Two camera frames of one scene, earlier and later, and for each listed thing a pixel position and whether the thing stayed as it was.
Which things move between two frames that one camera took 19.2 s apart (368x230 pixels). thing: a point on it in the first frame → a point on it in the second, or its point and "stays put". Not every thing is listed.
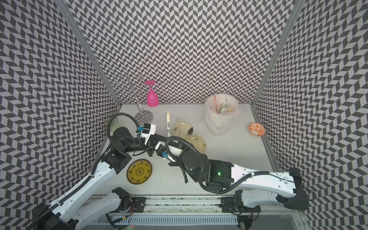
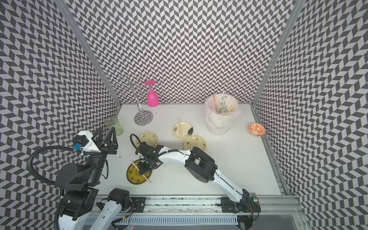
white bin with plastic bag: x=221 y=109 stays put
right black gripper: x=171 y=163 → x=143 y=170
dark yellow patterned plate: x=139 y=172 stays put
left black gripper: x=151 y=145 → x=110 y=146
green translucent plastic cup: x=114 y=124 stays put
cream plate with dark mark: x=182 y=129 stays put
